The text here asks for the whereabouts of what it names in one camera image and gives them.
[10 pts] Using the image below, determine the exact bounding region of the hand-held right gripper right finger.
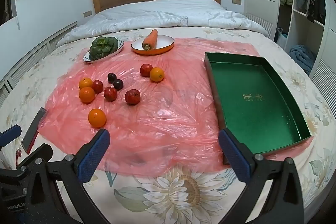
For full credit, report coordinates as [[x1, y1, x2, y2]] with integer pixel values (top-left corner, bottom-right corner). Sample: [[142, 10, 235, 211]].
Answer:
[[219, 129, 313, 224]]

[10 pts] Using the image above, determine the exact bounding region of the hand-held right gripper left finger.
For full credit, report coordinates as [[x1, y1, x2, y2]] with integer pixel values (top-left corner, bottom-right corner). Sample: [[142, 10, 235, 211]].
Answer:
[[25, 129, 111, 224]]

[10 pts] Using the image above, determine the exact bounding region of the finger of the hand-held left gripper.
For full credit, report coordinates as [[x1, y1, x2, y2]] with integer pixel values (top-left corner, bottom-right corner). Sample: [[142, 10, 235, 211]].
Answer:
[[0, 143, 54, 178], [0, 124, 22, 148]]

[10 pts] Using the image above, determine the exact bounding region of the orange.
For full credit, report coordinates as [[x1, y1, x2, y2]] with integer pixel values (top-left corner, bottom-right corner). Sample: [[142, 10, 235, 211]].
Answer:
[[88, 108, 107, 128], [150, 67, 165, 82], [79, 78, 93, 89], [79, 87, 96, 104]]

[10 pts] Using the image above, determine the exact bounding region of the green cardboard box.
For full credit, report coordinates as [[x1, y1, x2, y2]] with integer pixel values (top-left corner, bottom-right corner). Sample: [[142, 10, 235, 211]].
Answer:
[[204, 52, 312, 166]]

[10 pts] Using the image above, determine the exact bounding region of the red apple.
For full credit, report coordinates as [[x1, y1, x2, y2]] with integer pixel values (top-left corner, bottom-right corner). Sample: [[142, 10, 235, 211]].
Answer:
[[92, 80, 104, 94], [124, 89, 141, 105], [104, 87, 117, 102], [140, 64, 153, 77]]

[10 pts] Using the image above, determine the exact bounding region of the phone in red case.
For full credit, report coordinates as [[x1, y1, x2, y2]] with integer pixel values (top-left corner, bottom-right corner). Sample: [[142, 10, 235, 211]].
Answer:
[[21, 107, 48, 154]]

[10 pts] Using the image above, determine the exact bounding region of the pink plastic sheet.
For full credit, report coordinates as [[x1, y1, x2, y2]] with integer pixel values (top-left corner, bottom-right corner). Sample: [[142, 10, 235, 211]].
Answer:
[[37, 36, 313, 178]]

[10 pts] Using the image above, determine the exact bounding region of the white oval plate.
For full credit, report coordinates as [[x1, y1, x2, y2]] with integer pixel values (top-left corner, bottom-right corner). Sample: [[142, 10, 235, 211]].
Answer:
[[83, 40, 124, 64]]

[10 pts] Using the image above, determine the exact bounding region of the green bok choy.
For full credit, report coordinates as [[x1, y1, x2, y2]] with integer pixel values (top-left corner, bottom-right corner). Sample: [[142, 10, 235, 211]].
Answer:
[[89, 36, 119, 61]]

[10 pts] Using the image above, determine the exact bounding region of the white slatted vent cover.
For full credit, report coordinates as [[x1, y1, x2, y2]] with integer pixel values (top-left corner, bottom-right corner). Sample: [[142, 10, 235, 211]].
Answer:
[[311, 58, 336, 118]]

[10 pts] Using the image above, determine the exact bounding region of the blue towel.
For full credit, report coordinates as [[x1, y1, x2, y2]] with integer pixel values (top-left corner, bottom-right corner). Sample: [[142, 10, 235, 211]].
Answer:
[[289, 45, 317, 75]]

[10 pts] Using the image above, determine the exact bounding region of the white bag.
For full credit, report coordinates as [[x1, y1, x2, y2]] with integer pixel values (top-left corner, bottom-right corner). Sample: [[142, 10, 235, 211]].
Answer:
[[276, 28, 288, 49]]

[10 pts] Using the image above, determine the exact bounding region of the carrot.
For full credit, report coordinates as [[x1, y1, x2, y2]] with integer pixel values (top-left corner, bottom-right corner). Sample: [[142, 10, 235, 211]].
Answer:
[[142, 29, 158, 51]]

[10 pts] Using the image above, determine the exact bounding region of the orange rimmed plate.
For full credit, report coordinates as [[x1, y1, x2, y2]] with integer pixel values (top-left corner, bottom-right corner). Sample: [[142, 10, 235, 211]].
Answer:
[[131, 35, 175, 56]]

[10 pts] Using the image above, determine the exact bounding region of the white open shelf unit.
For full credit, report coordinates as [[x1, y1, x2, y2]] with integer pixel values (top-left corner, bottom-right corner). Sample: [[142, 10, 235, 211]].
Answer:
[[273, 0, 336, 77]]

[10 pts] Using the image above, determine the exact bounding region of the white duvet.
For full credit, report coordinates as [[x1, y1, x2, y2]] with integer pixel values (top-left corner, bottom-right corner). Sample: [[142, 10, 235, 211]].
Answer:
[[56, 0, 269, 46]]

